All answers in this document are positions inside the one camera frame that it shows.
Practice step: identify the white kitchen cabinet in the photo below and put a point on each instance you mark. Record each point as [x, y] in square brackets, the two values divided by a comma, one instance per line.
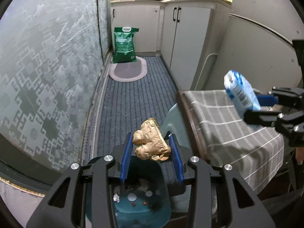
[190, 40]
[142, 28]

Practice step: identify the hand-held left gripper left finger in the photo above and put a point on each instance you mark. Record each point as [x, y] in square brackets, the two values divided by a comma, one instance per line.
[125, 161]

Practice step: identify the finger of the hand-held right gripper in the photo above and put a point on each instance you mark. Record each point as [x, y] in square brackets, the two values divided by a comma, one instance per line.
[266, 99]
[258, 118]

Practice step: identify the blue striped floor mat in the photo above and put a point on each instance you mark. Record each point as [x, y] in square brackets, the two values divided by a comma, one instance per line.
[133, 104]

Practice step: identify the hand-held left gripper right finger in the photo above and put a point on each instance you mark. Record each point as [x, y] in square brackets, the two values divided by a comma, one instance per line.
[177, 161]

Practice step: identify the white refrigerator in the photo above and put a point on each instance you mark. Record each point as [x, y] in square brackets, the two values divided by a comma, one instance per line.
[256, 47]

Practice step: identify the frosted patterned sliding door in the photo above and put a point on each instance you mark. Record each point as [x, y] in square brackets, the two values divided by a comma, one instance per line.
[104, 23]
[47, 76]

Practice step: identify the brown paper bag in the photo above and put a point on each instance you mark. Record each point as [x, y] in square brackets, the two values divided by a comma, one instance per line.
[149, 140]

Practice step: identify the white tissue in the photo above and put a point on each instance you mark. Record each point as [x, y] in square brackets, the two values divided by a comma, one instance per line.
[116, 196]

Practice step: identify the grey checked tablecloth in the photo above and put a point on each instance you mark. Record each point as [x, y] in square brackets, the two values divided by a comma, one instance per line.
[225, 135]

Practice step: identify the person's right hand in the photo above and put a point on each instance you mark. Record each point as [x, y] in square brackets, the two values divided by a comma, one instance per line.
[299, 155]

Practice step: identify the blue white plastic packet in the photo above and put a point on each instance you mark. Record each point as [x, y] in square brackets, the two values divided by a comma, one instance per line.
[239, 90]

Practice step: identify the oval grey pink mat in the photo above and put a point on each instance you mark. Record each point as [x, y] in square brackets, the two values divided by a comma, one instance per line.
[128, 71]

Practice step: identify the teal plastic bin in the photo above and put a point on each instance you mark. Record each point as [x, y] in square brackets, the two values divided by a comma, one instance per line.
[142, 209]

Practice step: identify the person's dark grey clothing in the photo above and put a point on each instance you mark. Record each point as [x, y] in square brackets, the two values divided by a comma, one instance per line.
[285, 206]

